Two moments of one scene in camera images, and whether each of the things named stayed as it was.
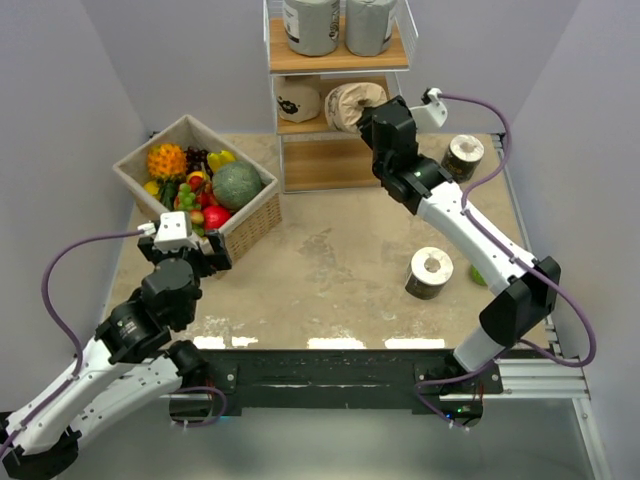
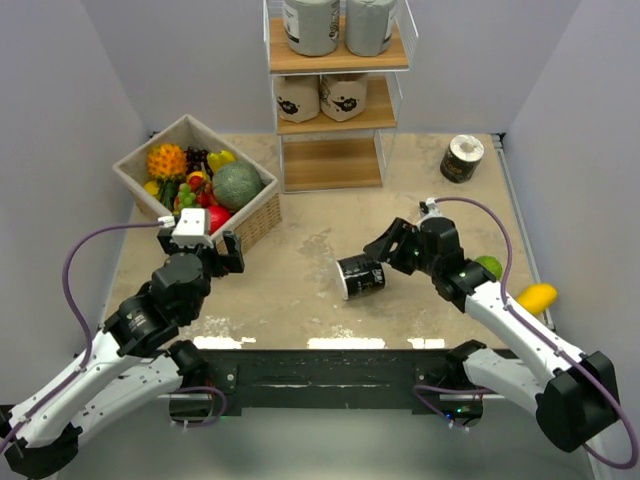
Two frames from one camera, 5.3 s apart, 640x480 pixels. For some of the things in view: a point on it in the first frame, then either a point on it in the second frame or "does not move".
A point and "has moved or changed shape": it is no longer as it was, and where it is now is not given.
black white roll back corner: (462, 157) does not move
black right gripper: (365, 126) to (400, 232)
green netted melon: (236, 184) does not move
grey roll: (368, 30) does not move
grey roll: (312, 26) does not move
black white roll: (430, 268) has moved or changed shape
